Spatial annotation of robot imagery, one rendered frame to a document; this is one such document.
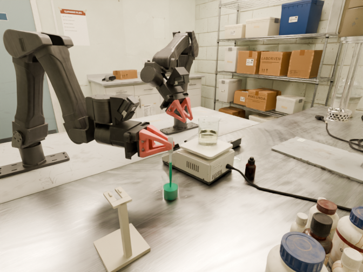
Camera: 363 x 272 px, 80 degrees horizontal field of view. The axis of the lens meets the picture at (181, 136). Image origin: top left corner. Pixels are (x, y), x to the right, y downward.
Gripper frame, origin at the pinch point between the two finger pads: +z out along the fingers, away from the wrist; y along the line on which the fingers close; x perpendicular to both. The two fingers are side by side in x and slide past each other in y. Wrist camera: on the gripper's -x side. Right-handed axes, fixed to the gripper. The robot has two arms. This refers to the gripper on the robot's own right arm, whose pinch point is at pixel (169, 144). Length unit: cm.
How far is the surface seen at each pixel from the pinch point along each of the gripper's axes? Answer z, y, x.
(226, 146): 11.1, 16.7, 5.4
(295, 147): 34, 43, 13
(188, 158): 1.6, 10.6, 8.4
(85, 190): -22.3, -5.8, 15.1
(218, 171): 10.4, 11.3, 11.3
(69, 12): -223, 203, -62
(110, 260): -2.2, -21.5, 13.7
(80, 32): -217, 211, -40
